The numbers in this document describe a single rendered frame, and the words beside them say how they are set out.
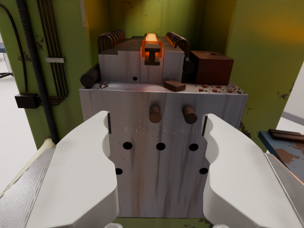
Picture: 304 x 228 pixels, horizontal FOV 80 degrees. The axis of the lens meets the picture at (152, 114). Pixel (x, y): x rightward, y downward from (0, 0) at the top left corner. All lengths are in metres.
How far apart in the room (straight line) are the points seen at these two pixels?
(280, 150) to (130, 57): 0.45
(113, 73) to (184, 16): 0.55
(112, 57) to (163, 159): 0.29
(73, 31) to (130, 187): 0.48
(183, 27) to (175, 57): 0.49
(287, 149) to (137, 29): 0.73
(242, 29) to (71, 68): 0.53
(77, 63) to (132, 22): 0.39
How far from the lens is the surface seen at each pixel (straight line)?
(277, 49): 0.70
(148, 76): 0.46
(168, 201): 0.64
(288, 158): 0.57
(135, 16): 0.92
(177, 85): 0.42
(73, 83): 0.66
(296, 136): 0.66
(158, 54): 0.43
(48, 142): 0.78
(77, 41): 0.62
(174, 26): 0.93
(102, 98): 0.43
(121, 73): 0.46
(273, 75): 0.72
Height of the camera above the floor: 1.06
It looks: 27 degrees down
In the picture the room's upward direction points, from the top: 2 degrees clockwise
